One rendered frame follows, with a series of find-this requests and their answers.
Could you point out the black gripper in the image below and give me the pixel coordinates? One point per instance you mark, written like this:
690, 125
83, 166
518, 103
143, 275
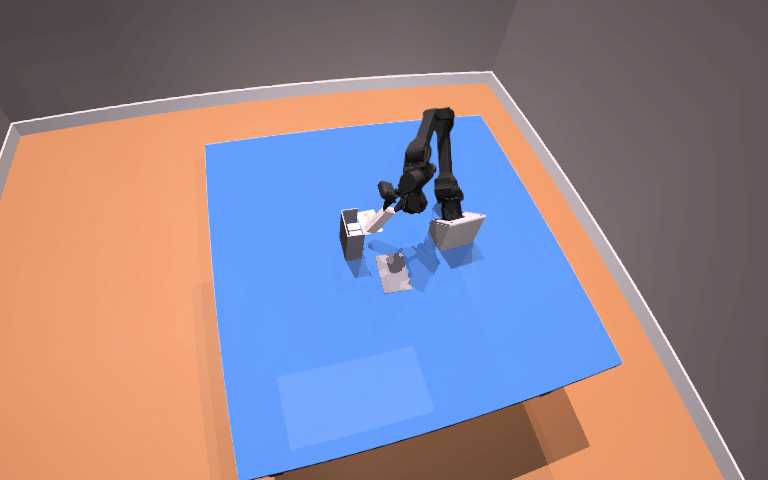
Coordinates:
390, 194

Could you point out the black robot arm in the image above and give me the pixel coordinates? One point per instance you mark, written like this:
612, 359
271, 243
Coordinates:
418, 171

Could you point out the dark grey open bin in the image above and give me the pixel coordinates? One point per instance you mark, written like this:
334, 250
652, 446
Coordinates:
352, 245

